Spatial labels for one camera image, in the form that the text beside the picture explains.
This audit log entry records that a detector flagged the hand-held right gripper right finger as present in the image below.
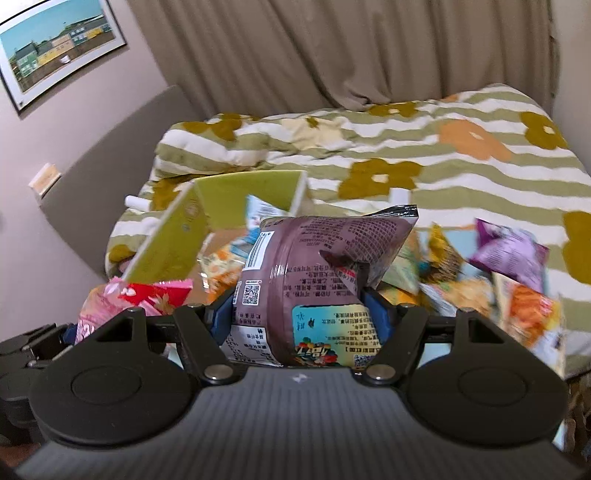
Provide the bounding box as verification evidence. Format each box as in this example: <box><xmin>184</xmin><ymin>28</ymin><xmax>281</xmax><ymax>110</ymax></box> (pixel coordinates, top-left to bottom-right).
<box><xmin>353</xmin><ymin>288</ymin><xmax>506</xmax><ymax>386</ymax></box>

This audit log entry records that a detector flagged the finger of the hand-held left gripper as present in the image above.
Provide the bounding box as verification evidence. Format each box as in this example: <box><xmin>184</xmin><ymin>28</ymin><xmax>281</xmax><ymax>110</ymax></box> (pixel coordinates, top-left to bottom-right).
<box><xmin>23</xmin><ymin>323</ymin><xmax>77</xmax><ymax>346</ymax></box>
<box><xmin>27</xmin><ymin>344</ymin><xmax>77</xmax><ymax>369</ymax></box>

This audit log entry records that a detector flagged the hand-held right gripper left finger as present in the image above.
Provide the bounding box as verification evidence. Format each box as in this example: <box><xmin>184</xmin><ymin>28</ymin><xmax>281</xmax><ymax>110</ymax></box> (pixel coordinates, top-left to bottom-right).
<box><xmin>95</xmin><ymin>293</ymin><xmax>241</xmax><ymax>386</ymax></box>

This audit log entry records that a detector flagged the pink red snack packet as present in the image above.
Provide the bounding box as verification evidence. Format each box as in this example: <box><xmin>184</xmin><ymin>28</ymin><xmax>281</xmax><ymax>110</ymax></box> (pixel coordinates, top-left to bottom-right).
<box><xmin>76</xmin><ymin>279</ymin><xmax>194</xmax><ymax>344</ymax></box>

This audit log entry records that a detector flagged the brown snack bag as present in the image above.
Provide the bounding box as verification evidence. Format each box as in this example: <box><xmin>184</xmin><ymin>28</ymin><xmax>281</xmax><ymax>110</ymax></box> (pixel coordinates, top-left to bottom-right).
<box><xmin>222</xmin><ymin>205</ymin><xmax>420</xmax><ymax>370</ymax></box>

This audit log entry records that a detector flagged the green cardboard box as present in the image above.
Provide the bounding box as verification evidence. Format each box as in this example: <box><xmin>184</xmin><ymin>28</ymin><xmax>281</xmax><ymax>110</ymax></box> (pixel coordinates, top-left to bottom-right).
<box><xmin>122</xmin><ymin>170</ymin><xmax>311</xmax><ymax>284</ymax></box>

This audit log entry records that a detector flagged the purple snack bag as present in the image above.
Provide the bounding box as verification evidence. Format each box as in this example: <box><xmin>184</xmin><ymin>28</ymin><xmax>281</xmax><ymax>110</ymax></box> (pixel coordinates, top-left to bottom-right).
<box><xmin>468</xmin><ymin>218</ymin><xmax>550</xmax><ymax>294</ymax></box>

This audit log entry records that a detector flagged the orange white snack packet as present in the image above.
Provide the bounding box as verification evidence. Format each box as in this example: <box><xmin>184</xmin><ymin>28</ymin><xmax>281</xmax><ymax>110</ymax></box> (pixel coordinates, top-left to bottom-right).
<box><xmin>198</xmin><ymin>240</ymin><xmax>247</xmax><ymax>301</ymax></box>

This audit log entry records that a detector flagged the pile of assorted snack packets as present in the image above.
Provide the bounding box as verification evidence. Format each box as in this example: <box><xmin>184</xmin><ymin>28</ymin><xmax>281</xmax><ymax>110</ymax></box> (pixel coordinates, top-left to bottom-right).
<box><xmin>383</xmin><ymin>217</ymin><xmax>566</xmax><ymax>376</ymax></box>

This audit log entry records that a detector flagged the blue white snack packet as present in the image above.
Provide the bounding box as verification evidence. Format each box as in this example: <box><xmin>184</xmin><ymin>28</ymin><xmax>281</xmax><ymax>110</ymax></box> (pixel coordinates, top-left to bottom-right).
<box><xmin>240</xmin><ymin>195</ymin><xmax>289</xmax><ymax>245</ymax></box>

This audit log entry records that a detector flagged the green striped floral blanket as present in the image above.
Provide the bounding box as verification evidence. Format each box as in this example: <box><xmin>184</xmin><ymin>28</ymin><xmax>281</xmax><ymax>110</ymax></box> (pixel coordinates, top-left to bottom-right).
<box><xmin>104</xmin><ymin>83</ymin><xmax>591</xmax><ymax>384</ymax></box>

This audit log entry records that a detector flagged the grey headboard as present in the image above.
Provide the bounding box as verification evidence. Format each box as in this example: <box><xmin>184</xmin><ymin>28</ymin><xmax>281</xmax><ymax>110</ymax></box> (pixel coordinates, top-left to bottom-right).
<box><xmin>39</xmin><ymin>84</ymin><xmax>204</xmax><ymax>282</ymax></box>

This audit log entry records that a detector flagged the beige curtain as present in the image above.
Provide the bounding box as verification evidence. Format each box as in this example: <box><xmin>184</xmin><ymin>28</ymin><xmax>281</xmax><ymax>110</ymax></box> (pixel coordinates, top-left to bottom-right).
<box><xmin>127</xmin><ymin>0</ymin><xmax>561</xmax><ymax>116</ymax></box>

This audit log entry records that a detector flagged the beige wall plate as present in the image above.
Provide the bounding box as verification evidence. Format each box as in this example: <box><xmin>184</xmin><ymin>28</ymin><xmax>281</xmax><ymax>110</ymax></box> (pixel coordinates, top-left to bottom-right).
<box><xmin>28</xmin><ymin>162</ymin><xmax>62</xmax><ymax>198</ymax></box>

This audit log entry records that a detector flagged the framed wall poster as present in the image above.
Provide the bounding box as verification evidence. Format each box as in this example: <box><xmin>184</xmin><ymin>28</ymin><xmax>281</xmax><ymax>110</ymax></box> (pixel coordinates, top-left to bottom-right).
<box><xmin>0</xmin><ymin>0</ymin><xmax>127</xmax><ymax>115</ymax></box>

